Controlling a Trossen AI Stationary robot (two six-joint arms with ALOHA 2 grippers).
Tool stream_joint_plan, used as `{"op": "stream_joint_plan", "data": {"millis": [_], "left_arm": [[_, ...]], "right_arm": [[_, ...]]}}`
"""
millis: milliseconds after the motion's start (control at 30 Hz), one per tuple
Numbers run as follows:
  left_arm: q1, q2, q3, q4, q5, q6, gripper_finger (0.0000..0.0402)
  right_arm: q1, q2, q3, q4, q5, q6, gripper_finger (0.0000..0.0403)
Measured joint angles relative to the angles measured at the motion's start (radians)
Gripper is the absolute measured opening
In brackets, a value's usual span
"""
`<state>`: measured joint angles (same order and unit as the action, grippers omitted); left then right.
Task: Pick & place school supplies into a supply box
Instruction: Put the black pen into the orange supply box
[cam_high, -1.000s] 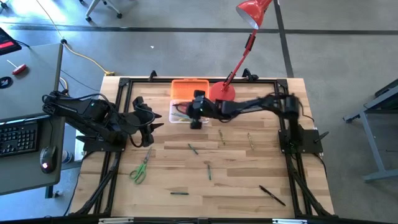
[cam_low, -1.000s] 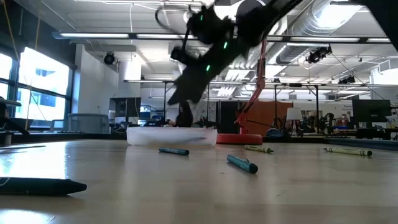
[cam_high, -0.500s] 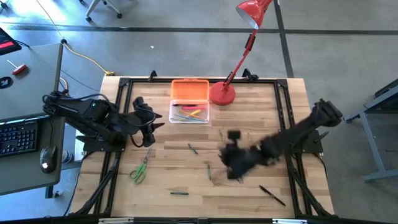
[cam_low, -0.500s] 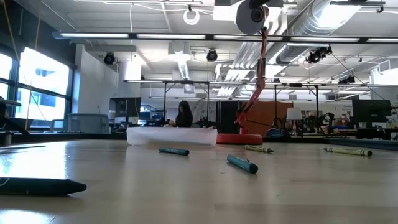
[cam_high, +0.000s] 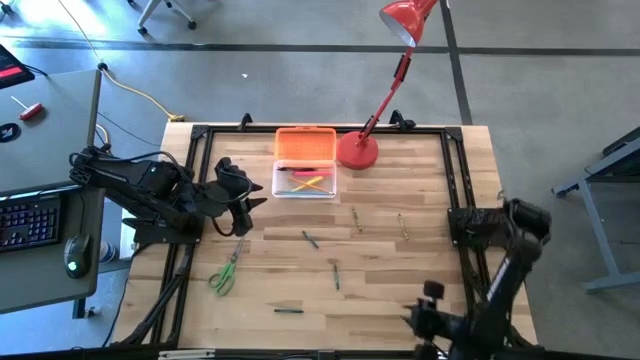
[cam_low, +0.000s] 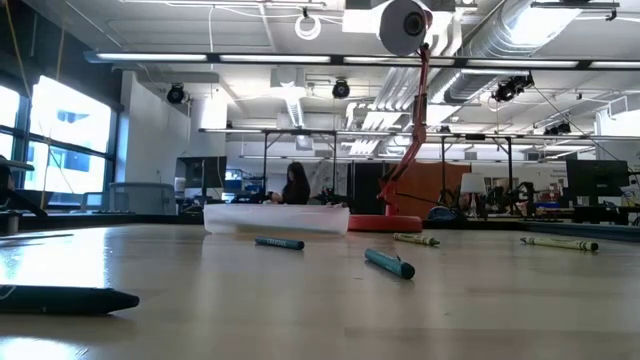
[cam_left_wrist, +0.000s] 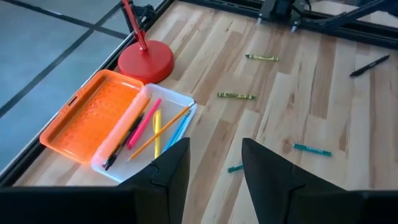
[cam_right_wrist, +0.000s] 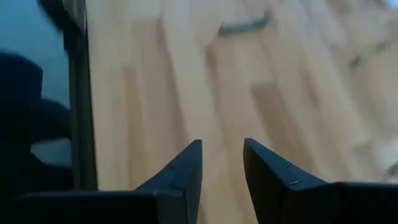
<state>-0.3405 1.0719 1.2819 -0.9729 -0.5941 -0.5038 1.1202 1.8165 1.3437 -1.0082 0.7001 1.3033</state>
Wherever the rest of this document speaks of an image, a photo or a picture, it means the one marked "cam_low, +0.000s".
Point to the orange-lidded clear plastic box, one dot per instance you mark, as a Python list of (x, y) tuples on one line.
[(275, 220)]

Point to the olive green crayon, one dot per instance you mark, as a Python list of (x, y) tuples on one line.
[(416, 239), (559, 243)]

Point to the person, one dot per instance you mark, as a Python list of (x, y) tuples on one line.
[(295, 187)]

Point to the dark green crayon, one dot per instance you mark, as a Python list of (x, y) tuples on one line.
[(279, 243), (65, 299)]

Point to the red desk lamp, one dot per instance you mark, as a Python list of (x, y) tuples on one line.
[(385, 224)]

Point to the black ceiling spotlight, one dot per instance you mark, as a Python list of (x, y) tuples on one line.
[(175, 93), (341, 89), (510, 87)]

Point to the green marker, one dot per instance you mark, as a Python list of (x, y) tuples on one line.
[(390, 263)]

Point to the orange partition panel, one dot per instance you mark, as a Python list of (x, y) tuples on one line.
[(430, 182)]

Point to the black computer monitor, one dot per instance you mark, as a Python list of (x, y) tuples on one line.
[(597, 177), (202, 172)]

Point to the white-shaded table lamp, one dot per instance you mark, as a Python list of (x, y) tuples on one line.
[(472, 182)]

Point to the grey storage bin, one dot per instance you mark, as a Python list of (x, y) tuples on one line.
[(142, 197)]

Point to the silver ceiling duct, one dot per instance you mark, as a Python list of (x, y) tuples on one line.
[(500, 35)]

